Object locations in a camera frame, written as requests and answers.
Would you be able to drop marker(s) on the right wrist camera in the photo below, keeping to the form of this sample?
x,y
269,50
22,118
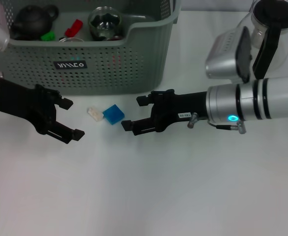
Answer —
x,y
222,56

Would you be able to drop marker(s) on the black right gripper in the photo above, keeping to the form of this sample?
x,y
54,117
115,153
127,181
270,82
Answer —
x,y
178,108

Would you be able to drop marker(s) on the grey-green perforated storage bin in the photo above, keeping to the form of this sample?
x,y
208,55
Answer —
x,y
109,73

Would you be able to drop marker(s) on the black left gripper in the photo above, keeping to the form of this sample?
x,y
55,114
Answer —
x,y
23,103

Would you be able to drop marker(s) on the blue square building block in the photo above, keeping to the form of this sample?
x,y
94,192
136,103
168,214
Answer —
x,y
113,115

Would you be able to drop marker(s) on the dark red curved block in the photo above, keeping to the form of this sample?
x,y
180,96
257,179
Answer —
x,y
73,28

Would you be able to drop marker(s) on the green long building block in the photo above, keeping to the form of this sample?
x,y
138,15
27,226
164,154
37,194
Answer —
x,y
47,36

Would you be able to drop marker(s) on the black clay teapot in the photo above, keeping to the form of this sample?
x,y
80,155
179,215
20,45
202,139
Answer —
x,y
33,22

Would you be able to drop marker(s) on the glass pitcher black lid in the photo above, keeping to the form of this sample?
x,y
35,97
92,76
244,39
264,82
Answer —
x,y
271,14

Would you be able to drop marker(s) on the white building block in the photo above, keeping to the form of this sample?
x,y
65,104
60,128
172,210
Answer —
x,y
94,113

